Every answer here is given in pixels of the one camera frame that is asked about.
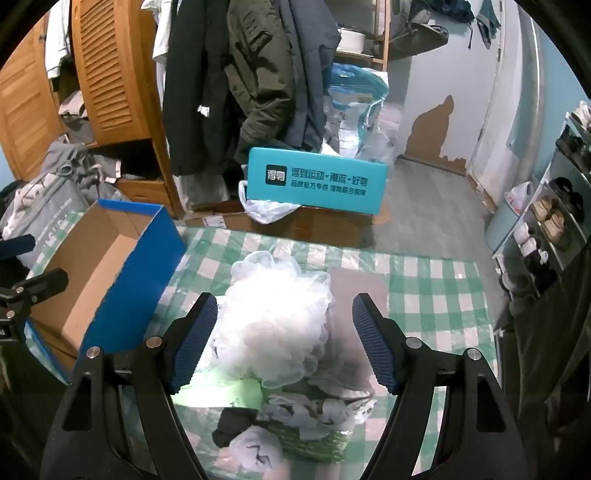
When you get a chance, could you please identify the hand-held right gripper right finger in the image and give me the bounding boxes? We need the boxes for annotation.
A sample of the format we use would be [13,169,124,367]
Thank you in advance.
[352,293,529,480]

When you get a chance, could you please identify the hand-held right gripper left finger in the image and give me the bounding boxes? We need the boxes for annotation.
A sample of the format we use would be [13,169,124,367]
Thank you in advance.
[41,293,219,480]

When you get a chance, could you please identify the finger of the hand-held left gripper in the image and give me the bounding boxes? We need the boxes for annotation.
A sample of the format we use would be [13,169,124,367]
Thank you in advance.
[0,234,37,259]
[0,269,70,319]

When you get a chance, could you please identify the blue cardboard box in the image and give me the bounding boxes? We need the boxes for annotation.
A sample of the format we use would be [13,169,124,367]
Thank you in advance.
[25,199,188,386]

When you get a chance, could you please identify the white mesh bath loofah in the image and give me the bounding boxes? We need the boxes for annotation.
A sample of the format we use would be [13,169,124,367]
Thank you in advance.
[210,251,333,393]

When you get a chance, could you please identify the dark sock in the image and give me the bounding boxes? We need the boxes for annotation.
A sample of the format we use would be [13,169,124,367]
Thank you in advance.
[212,406,264,448]

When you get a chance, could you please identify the green glitter sponge cloth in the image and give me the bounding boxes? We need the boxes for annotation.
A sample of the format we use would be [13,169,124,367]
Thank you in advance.
[265,418,354,464]

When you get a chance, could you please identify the grey storage bag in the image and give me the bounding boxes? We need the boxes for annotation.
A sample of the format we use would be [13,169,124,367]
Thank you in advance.
[0,173,130,268]

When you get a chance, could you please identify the green checkered tablecloth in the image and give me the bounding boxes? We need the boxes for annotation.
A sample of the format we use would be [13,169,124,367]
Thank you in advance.
[28,225,502,480]

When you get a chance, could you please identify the grey hoodie pile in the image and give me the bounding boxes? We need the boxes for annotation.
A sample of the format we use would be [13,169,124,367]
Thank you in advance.
[30,90,123,185]

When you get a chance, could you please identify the white plastic bags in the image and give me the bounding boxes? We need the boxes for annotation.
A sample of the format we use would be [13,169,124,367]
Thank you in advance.
[263,392,377,439]

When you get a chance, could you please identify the pale sock roll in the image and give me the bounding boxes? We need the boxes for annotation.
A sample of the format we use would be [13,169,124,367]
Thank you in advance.
[229,427,283,472]

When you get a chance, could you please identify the brown cardboard box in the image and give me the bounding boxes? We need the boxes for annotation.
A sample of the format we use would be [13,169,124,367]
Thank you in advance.
[187,200,375,247]

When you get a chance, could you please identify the teal printed box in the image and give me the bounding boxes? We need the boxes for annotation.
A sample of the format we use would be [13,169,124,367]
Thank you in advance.
[245,147,389,215]

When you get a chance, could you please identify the white shoes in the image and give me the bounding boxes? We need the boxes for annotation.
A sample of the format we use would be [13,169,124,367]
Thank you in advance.
[513,224,550,264]

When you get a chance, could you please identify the wooden louvered wardrobe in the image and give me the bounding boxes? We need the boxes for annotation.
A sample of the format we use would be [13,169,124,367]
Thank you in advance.
[0,0,185,220]

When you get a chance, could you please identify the small white plastic bag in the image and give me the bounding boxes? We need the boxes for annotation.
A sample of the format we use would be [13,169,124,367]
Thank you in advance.
[505,181,534,213]

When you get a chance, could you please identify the white hanging garment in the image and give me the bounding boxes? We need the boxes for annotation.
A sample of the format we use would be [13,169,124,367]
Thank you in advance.
[44,0,72,79]

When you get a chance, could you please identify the brown shoes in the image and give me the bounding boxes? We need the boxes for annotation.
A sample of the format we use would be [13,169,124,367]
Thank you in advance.
[531,196,571,250]

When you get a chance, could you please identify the black jacket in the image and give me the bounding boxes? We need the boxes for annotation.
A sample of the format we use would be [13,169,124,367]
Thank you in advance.
[164,0,245,176]

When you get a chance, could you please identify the black shoes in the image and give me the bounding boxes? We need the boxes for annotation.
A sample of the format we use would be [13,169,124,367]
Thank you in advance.
[547,178,585,215]

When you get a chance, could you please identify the white shirt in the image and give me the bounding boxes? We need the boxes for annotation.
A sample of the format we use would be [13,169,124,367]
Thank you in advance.
[141,0,174,70]

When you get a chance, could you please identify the clear blue plastic bag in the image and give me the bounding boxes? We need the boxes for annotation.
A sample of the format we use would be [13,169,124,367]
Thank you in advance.
[323,65,402,164]

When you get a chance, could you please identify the white door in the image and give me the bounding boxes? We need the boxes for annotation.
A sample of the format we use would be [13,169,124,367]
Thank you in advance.
[466,0,546,213]

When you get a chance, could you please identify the shoe rack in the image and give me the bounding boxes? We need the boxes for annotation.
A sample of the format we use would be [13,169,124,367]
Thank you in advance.
[492,99,591,333]

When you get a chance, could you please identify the olive jacket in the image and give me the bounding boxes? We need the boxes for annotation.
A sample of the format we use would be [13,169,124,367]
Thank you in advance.
[224,0,296,164]

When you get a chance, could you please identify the grey-blue jacket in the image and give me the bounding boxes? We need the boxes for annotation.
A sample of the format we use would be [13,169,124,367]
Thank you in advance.
[277,0,342,151]

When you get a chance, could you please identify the white pot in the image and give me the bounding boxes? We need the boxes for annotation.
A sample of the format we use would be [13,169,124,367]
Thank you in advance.
[339,28,365,51]

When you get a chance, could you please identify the olive hanging bag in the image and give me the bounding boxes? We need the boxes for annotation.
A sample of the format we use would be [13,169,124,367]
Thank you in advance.
[388,0,451,61]

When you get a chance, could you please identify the wooden shelf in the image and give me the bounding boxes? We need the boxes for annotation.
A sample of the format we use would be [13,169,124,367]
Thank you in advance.
[335,0,391,72]

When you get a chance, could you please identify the teal hanging garment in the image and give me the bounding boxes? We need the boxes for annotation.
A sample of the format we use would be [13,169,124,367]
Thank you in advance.
[475,0,502,47]

